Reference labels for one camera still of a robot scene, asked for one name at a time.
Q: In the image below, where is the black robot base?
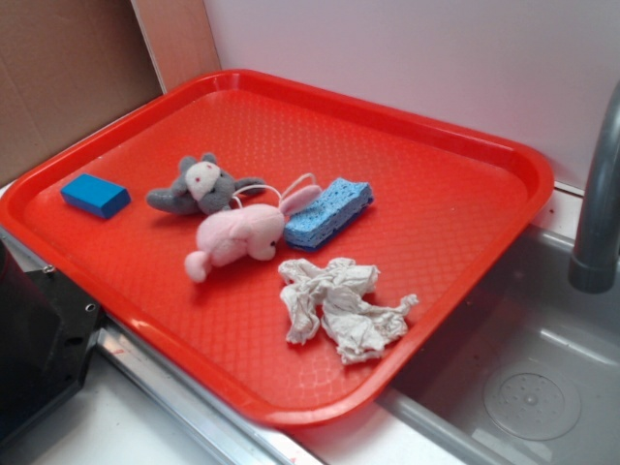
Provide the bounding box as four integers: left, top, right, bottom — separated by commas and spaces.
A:
1, 245, 103, 448

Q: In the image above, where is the crumpled white paper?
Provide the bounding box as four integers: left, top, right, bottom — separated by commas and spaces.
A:
278, 258, 419, 365

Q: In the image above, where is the red plastic tray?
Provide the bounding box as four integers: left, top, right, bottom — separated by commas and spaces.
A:
1, 71, 553, 429

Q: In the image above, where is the blue sponge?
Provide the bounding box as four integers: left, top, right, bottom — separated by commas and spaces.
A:
284, 177, 374, 252

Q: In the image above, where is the pink plush bunny toy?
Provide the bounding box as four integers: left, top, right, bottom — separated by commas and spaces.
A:
184, 173, 322, 283

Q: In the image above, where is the grey plush animal toy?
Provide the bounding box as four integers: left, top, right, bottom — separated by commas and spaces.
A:
146, 153, 265, 216

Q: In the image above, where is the blue rectangular block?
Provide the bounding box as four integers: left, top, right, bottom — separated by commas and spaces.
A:
60, 173, 132, 219

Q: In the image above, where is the grey sink basin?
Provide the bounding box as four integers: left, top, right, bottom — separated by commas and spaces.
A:
380, 227, 619, 464

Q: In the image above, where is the grey faucet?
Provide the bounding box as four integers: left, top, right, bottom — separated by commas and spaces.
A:
569, 87, 619, 294

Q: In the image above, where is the brown cardboard panel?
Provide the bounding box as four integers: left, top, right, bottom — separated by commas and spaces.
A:
1, 1, 220, 184

